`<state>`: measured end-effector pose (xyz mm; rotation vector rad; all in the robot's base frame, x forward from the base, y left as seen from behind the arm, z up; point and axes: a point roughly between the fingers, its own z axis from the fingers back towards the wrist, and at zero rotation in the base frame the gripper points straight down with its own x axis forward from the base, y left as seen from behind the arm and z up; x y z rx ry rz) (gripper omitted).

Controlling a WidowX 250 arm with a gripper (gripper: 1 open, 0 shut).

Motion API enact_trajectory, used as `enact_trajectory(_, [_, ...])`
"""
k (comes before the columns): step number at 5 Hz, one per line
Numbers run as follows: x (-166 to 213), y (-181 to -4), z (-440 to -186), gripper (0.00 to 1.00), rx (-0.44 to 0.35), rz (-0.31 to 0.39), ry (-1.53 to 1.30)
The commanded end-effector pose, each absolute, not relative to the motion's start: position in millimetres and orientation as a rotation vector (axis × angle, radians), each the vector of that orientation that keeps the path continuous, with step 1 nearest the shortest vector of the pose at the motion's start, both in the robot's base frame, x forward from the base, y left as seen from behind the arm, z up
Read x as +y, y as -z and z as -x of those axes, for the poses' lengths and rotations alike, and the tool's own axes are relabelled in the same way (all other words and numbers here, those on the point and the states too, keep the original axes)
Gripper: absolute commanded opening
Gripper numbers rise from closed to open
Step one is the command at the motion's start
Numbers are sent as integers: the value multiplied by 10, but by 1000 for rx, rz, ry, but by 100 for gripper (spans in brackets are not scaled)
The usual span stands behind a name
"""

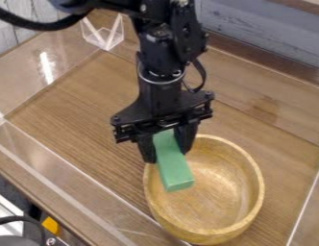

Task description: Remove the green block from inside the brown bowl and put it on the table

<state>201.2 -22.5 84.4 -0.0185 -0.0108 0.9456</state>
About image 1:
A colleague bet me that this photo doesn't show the black cable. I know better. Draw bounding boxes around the black cable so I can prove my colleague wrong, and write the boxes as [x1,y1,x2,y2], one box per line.
[0,3,99,33]

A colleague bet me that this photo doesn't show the clear acrylic front wall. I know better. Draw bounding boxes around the clear acrylic front wall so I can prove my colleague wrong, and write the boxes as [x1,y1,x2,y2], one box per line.
[0,119,190,246]

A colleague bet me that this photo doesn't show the clear acrylic corner bracket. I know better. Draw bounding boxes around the clear acrylic corner bracket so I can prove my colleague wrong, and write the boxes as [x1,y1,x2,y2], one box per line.
[79,14,124,51]

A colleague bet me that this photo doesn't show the green rectangular block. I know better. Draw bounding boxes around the green rectangular block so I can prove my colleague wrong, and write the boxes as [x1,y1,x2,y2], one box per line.
[153,130,194,192]

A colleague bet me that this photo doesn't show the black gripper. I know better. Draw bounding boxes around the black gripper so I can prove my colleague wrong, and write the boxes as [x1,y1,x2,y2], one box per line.
[111,63,214,163]

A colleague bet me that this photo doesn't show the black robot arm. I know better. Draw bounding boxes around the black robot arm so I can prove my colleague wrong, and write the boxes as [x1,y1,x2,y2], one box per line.
[48,0,214,163]

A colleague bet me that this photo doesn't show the yellow label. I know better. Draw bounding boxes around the yellow label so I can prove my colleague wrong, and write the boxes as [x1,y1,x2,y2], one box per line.
[42,216,60,235]

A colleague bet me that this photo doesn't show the brown wooden bowl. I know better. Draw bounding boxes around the brown wooden bowl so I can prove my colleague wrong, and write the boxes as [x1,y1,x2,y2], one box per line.
[143,135,265,246]

